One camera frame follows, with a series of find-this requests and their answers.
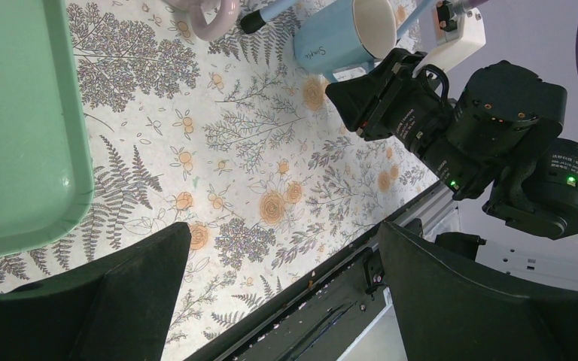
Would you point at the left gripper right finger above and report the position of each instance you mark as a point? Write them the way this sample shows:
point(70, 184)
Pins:
point(449, 307)

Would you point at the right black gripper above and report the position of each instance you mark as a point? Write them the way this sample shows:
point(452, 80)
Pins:
point(391, 102)

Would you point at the light blue tripod stand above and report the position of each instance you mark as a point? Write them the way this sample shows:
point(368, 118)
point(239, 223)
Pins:
point(254, 21)

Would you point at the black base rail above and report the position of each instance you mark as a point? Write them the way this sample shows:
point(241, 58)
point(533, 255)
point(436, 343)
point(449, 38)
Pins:
point(317, 317)

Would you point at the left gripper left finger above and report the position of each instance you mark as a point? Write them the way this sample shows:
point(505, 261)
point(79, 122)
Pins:
point(118, 307)

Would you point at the light blue mug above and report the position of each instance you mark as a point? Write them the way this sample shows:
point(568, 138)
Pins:
point(345, 35)

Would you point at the green plastic tray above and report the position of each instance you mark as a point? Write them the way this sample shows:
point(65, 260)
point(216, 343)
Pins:
point(46, 173)

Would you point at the mauve pink mug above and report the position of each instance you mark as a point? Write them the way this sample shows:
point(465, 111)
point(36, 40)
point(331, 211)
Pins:
point(210, 20)

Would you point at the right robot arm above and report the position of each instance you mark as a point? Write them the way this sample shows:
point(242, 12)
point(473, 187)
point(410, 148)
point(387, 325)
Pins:
point(501, 136)

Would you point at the floral table cloth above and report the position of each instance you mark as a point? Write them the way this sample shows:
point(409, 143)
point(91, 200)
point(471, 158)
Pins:
point(232, 137)

